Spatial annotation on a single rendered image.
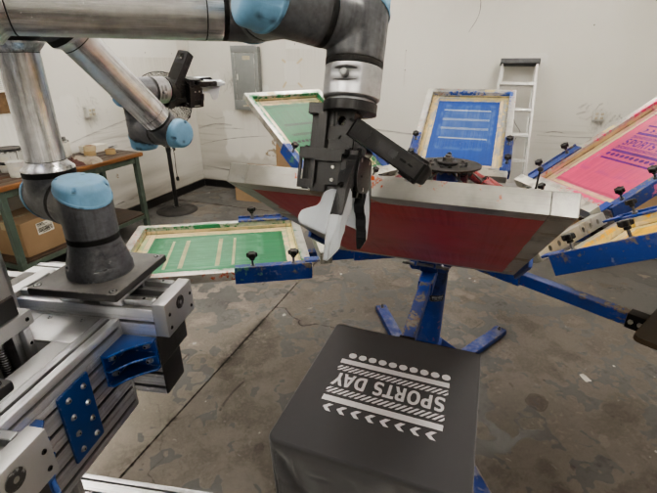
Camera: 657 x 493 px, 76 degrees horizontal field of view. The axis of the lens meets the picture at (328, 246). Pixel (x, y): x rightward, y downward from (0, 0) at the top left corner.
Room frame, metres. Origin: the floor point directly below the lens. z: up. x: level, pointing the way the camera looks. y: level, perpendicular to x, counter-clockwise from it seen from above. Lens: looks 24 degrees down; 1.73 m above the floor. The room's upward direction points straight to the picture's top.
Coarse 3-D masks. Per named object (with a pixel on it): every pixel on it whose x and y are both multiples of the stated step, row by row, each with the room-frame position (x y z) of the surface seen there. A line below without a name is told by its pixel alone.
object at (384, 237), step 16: (272, 192) 0.78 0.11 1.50; (288, 208) 0.89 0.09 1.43; (384, 208) 0.73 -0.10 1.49; (384, 224) 0.85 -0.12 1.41; (352, 240) 1.14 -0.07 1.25; (368, 240) 1.09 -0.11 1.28; (384, 240) 1.04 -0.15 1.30; (400, 240) 0.99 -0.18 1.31; (400, 256) 1.28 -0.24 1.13; (416, 256) 1.21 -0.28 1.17
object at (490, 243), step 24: (408, 216) 0.75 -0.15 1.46; (432, 216) 0.72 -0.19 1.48; (456, 216) 0.68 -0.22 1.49; (480, 216) 0.66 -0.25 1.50; (408, 240) 0.97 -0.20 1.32; (432, 240) 0.91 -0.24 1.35; (456, 240) 0.86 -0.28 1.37; (480, 240) 0.82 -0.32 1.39; (504, 240) 0.78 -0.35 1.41; (528, 240) 0.74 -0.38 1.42; (456, 264) 1.21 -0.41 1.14; (480, 264) 1.12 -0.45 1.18; (504, 264) 1.04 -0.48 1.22
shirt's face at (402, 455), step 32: (384, 352) 1.01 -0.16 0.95; (416, 352) 1.01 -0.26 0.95; (448, 352) 1.01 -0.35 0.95; (320, 384) 0.88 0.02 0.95; (288, 416) 0.77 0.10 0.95; (320, 416) 0.77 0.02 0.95; (448, 416) 0.77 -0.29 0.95; (320, 448) 0.68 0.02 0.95; (352, 448) 0.68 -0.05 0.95; (384, 448) 0.68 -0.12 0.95; (416, 448) 0.68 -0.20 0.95; (448, 448) 0.68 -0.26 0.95; (416, 480) 0.60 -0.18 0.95; (448, 480) 0.60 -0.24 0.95
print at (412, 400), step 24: (360, 360) 0.97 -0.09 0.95; (384, 360) 0.97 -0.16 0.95; (336, 384) 0.88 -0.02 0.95; (360, 384) 0.88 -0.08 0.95; (384, 384) 0.88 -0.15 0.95; (408, 384) 0.88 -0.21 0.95; (432, 384) 0.88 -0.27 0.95; (336, 408) 0.79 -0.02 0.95; (360, 408) 0.79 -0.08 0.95; (384, 408) 0.79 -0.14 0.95; (408, 408) 0.79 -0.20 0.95; (432, 408) 0.79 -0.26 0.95; (408, 432) 0.72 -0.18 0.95; (432, 432) 0.72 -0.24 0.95
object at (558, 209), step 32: (256, 192) 0.80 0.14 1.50; (288, 192) 0.75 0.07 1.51; (320, 192) 0.71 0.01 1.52; (384, 192) 0.67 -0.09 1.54; (416, 192) 0.66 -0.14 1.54; (448, 192) 0.64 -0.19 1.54; (480, 192) 0.63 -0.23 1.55; (512, 192) 0.61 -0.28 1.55; (544, 192) 0.60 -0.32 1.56; (544, 224) 0.63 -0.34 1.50
